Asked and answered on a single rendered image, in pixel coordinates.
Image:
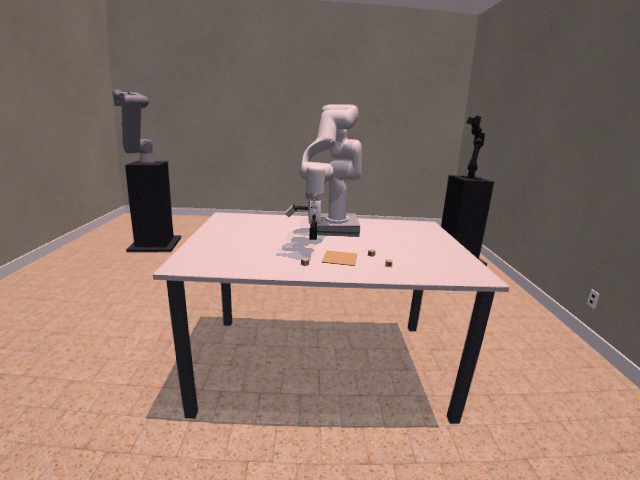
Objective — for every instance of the orange flat mat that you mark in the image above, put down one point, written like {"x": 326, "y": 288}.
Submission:
{"x": 342, "y": 258}

